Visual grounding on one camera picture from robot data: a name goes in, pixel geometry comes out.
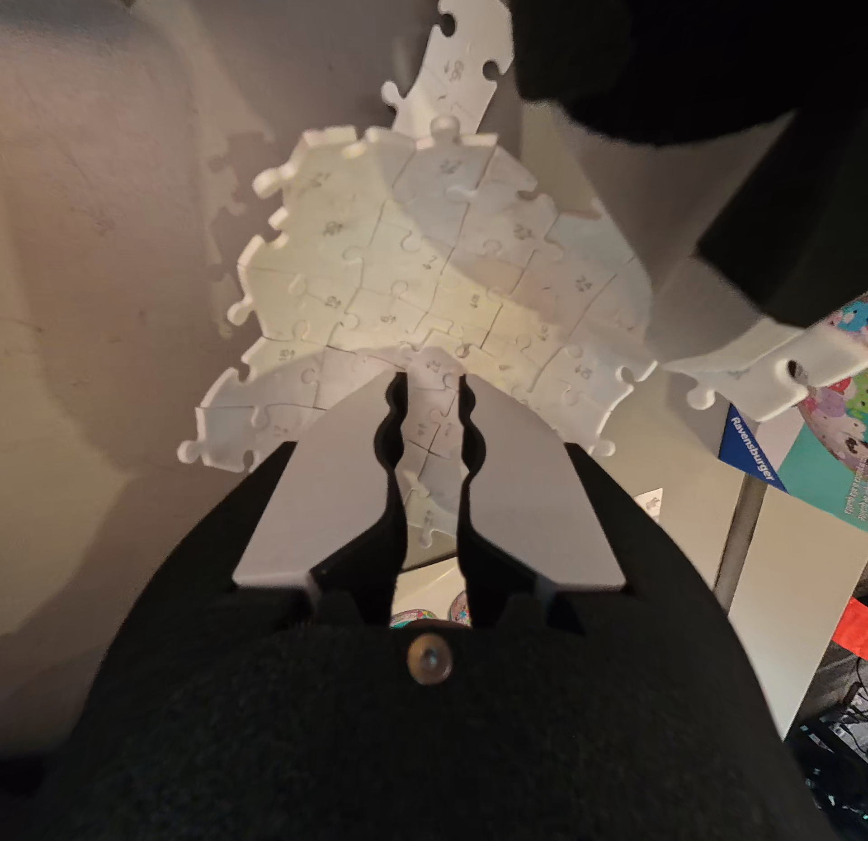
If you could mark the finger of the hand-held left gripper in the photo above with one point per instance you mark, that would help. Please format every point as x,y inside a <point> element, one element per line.
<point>719,312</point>

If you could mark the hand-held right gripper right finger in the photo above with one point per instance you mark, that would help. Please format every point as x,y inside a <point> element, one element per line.
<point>536,508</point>

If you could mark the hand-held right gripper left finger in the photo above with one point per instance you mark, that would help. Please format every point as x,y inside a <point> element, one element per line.
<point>319,508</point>

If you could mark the partly built white puzzle ball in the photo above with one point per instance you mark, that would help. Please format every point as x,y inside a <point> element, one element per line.
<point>420,264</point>

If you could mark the white puzzle piece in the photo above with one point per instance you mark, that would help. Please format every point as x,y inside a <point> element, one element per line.
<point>651,503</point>

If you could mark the colourful puzzle ball box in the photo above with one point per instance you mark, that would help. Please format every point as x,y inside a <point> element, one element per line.
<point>827,475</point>

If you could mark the red cloth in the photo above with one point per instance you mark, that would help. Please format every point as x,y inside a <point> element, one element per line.
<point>853,624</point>

